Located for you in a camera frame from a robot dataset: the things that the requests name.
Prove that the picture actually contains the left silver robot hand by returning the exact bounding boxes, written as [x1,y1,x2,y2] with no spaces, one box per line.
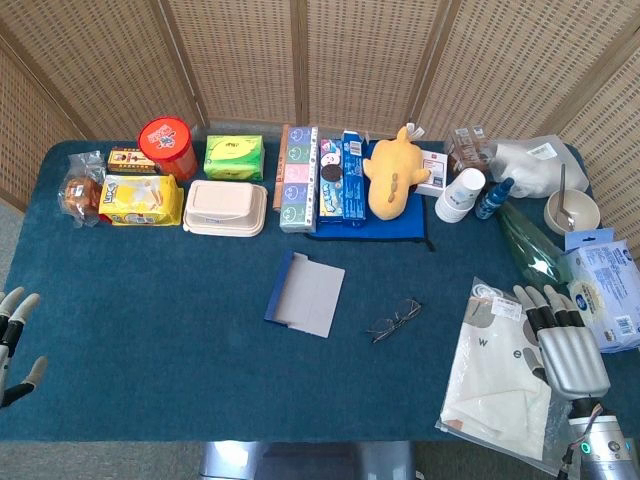
[0,286,50,409]

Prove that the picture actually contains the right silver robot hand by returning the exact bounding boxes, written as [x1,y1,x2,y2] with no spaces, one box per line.
[513,283,612,401]

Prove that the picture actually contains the black wire eyeglasses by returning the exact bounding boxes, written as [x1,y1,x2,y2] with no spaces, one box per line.
[365,298,423,345]

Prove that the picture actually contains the blue cardboard glasses case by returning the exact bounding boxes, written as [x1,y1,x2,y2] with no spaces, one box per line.
[263,249,347,339]

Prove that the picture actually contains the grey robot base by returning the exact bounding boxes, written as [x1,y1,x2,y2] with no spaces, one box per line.
[199,440,417,480]

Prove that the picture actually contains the blue white wet wipes pack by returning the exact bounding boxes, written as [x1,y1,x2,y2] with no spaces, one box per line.
[563,227,640,355]

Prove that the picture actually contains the white cloth in clear bag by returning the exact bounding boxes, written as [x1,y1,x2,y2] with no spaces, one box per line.
[434,276,581,476]

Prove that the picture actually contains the green plastic bottle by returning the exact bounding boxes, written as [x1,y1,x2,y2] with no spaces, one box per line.
[496,199,571,294]

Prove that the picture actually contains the bread in clear bag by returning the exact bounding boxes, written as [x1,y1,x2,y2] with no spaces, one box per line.
[57,149,108,230]

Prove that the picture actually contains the teal felt table cover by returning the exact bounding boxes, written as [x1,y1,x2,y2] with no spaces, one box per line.
[0,139,640,444]

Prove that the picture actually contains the beige bowl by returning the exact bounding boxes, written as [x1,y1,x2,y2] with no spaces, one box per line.
[543,188,601,235]

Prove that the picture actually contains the yellow biscuit pack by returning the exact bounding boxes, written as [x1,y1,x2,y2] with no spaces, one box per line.
[98,173,185,228]

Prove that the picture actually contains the metal spoon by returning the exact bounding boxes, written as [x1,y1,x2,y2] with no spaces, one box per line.
[555,163,577,232]

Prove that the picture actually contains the blue spray bottle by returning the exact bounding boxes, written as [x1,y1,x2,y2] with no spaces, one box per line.
[474,176,516,221]

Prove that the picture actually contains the small brown printed box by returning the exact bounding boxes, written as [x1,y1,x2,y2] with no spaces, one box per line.
[106,146,159,176]

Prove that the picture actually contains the stack of paper cups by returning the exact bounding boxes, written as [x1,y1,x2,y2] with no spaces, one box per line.
[434,167,487,224]

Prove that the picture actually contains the orange tub with red lid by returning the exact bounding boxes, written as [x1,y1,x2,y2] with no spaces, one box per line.
[137,116,200,183]

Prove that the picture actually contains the small white box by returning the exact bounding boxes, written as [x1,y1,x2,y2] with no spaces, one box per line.
[414,148,450,197]

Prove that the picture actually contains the beige lidded lunch box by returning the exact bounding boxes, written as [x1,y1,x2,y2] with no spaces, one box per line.
[182,179,269,238]

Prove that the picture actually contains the brown snacks in clear pack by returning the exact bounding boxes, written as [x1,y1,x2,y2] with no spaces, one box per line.
[444,124,496,176]

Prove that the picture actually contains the yellow plush toy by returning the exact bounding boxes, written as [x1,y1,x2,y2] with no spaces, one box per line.
[362,125,432,222]

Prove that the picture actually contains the green tissue pack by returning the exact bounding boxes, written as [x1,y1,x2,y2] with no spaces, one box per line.
[203,134,265,182]

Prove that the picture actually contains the dark blue cookie box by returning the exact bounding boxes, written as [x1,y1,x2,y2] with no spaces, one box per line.
[341,129,370,229]

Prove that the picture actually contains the light blue cookie box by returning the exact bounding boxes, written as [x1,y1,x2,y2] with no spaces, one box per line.
[318,138,346,224]

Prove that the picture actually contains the pastel pocket tissue multipack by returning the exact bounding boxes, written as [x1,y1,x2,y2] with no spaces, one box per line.
[278,125,320,235]

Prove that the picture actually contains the woven rattan folding screen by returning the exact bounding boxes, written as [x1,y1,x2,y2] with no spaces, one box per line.
[0,0,640,249]

